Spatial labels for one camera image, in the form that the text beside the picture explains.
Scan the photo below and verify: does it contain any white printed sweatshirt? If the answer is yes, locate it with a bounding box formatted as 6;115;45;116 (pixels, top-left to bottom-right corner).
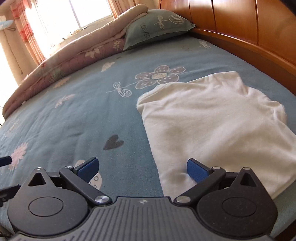
137;72;295;198

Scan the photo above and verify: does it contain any blue floral bed sheet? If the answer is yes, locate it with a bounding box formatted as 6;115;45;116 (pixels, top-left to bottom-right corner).
1;37;295;240

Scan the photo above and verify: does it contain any bright window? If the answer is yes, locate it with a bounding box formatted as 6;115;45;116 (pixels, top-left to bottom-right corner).
25;1;113;58

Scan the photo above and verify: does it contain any orange patterned curtain left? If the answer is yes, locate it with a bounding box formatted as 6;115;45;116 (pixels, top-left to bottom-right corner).
10;1;45;65

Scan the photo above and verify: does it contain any orange patterned curtain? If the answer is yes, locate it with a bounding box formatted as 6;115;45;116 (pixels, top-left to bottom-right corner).
108;0;138;19
10;1;45;65

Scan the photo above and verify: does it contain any pink floral folded quilt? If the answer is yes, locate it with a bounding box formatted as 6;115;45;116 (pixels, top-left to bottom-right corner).
3;4;149;119

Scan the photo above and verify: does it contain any orange wooden headboard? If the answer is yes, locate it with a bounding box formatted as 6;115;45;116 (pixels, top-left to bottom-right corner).
159;0;295;93

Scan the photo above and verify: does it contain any orange patterned curtain right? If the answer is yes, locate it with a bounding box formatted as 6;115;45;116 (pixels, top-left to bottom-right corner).
108;0;138;19

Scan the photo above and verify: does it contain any grey-green pillow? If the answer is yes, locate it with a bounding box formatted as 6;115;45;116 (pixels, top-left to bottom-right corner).
124;9;195;50

